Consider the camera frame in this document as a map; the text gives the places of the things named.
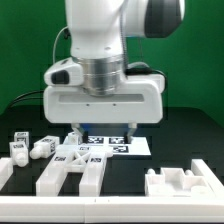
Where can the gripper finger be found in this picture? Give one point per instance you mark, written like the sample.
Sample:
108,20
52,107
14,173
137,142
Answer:
80,132
132,127

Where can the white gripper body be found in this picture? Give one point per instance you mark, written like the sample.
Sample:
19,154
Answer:
137,100

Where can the white long side rail back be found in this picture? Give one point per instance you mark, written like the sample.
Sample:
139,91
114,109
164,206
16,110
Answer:
92,178

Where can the white long side rail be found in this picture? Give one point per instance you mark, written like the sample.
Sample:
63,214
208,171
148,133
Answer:
92,178
53,177

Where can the white long side rail front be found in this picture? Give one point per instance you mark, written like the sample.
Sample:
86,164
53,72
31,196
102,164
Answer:
53,177

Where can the white chair seat block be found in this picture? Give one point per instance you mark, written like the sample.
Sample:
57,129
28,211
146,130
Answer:
175,182

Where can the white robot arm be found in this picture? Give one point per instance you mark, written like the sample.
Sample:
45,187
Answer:
97,84

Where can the white flat back panel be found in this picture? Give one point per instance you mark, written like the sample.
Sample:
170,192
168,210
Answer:
116,145

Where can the white left fence block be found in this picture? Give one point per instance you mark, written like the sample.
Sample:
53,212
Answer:
6,170

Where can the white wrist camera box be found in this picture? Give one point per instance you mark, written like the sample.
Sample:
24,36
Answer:
64,73

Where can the white right fence rail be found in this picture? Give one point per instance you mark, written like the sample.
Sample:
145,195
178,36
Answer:
200,168

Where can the white fence rail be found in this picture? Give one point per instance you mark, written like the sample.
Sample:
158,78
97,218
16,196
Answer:
110,209
200,168

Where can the white front fence rail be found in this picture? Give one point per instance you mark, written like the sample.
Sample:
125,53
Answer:
110,209

